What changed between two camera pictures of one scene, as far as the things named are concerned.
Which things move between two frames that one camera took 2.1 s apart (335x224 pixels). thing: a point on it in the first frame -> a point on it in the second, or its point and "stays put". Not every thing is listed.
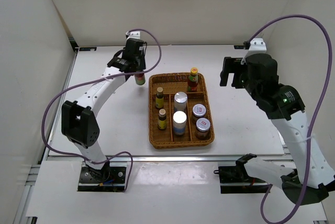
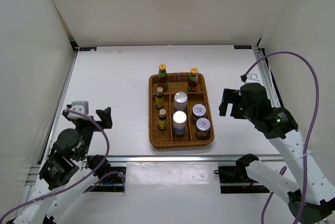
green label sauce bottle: [140, 78] -> [163, 78]
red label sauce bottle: [192, 82] stays put
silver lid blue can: [179, 119] stays put
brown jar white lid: [203, 125] stays put
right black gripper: [232, 65] -> [229, 96]
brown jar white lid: [198, 111] stays put
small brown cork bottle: [162, 120] stays put
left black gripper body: [141, 62] -> [86, 127]
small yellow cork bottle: [159, 100] stays put
